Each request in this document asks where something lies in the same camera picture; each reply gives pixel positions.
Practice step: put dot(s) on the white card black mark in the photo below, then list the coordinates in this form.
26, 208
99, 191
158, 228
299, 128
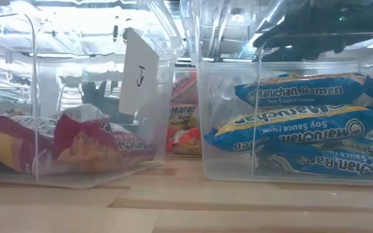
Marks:
138, 55

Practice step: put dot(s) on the blue Maruchan ramen packet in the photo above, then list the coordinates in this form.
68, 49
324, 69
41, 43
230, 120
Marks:
287, 129
303, 92
335, 163
368, 147

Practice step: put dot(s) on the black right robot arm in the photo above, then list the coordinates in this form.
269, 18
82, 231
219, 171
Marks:
351, 16

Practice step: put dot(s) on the orange Maruchan ramen packet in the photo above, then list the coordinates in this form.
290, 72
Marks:
180, 116
186, 142

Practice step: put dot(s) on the clear plastic bin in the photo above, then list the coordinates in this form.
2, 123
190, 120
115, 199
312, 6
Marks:
183, 68
225, 81
5, 81

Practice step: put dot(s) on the green snake plant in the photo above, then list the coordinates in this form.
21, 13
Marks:
91, 94

